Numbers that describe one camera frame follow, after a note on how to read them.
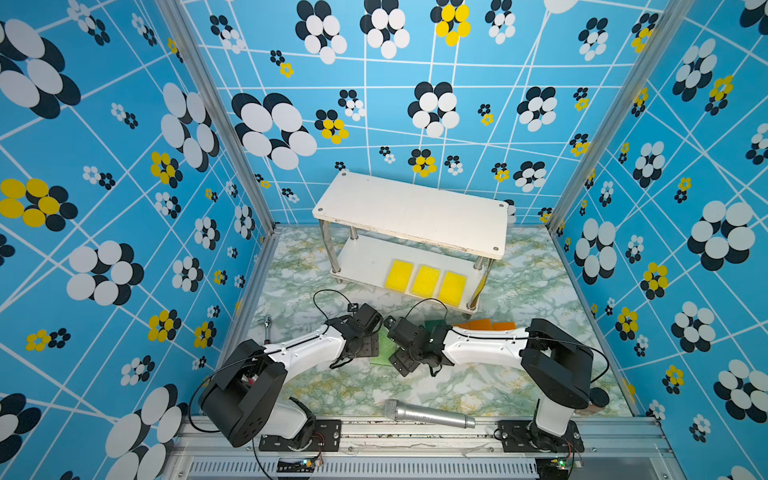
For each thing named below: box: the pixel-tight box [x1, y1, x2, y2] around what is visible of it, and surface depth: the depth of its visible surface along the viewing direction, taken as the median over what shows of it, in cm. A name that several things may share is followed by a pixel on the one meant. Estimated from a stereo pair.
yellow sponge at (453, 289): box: [438, 271, 468, 307], surface depth 96 cm
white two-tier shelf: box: [312, 171, 509, 314], surface depth 80 cm
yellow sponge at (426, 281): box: [411, 264, 441, 298], surface depth 97 cm
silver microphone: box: [384, 399, 476, 429], surface depth 76 cm
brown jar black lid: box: [585, 387, 610, 416], surface depth 72 cm
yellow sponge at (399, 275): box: [384, 259, 414, 292], surface depth 100 cm
